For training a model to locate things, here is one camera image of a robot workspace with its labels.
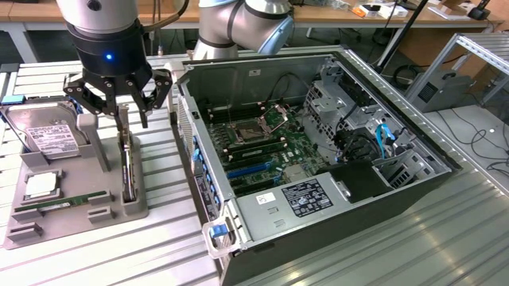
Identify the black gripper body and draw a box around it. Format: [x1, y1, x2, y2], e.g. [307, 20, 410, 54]
[65, 18, 153, 95]

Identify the graphics card silver bracket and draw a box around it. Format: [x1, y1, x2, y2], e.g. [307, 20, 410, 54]
[117, 104, 138, 204]

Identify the silver hard disk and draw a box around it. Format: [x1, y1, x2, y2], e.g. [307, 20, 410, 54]
[0, 95, 90, 160]

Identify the cardboard box on desk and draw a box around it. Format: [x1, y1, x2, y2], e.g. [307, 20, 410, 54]
[138, 0, 198, 15]

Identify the CPU socket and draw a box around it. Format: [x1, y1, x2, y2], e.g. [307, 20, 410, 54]
[232, 118, 276, 146]

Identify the metal socket cover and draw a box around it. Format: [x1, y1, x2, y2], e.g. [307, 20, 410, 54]
[257, 103, 288, 132]

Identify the grey parts rack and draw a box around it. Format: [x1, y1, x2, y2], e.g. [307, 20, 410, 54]
[1, 112, 150, 250]

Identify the dark RAM stick white label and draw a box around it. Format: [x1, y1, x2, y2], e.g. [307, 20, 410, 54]
[227, 141, 285, 159]

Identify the silver CPU chip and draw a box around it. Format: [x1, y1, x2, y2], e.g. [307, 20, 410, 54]
[23, 173, 60, 198]

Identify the blue expansion slot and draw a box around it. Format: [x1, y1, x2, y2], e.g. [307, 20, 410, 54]
[224, 161, 273, 180]

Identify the green RAM stick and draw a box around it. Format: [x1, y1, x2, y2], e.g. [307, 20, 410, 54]
[18, 190, 109, 212]

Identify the green motherboard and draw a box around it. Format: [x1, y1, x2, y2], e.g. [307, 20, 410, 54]
[197, 101, 331, 198]

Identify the black expansion slot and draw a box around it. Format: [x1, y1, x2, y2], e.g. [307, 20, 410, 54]
[228, 177, 276, 192]

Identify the grey metal drive cage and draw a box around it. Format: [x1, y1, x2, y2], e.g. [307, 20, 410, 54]
[303, 79, 383, 156]

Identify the grey power supply unit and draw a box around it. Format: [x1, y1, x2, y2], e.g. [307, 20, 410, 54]
[233, 172, 353, 243]

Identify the black plastic shroud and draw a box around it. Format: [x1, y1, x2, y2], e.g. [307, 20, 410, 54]
[317, 160, 395, 206]

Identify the small white box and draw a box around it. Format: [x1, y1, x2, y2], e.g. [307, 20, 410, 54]
[376, 5, 408, 18]

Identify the black stand pole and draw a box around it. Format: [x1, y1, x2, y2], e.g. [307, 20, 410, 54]
[375, 0, 431, 68]

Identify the open black PC case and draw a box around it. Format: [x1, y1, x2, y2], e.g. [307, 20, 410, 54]
[164, 44, 464, 286]

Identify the metal disk bay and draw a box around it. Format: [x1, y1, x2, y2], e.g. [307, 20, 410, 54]
[371, 148, 428, 191]

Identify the grey computer tower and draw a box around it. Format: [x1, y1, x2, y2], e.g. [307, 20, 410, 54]
[404, 70, 472, 113]

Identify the small black device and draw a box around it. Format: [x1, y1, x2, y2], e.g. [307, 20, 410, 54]
[466, 0, 492, 21]

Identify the thick black camera cable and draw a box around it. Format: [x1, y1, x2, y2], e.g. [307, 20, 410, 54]
[138, 0, 190, 33]

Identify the wooden desk white frame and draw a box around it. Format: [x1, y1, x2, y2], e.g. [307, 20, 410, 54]
[293, 0, 503, 30]
[0, 0, 198, 63]

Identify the black looped wire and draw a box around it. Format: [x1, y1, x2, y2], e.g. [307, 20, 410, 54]
[268, 73, 311, 104]

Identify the black wire bundle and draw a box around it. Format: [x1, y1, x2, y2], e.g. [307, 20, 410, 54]
[335, 130, 379, 164]

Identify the blue disk wire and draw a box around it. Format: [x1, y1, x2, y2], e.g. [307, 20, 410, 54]
[373, 123, 395, 161]

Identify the aluminium profile frame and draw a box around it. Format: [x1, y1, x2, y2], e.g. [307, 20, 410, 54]
[404, 32, 509, 111]

